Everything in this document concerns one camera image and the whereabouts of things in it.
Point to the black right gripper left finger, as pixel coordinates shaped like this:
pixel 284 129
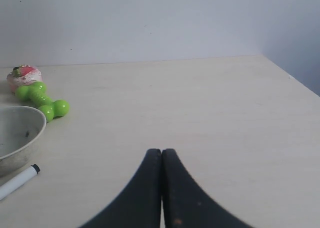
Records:
pixel 138 205

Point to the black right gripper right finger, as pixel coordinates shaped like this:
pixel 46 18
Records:
pixel 185 203

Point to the black white marker pen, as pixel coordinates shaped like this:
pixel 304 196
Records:
pixel 18 181

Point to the white ceramic bowl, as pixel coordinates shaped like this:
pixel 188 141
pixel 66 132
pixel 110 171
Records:
pixel 20 127

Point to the green bone toy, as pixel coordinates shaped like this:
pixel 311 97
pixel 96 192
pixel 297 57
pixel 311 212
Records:
pixel 36 93

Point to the pink toy cupcake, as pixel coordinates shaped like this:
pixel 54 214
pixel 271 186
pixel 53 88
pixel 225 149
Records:
pixel 23 75

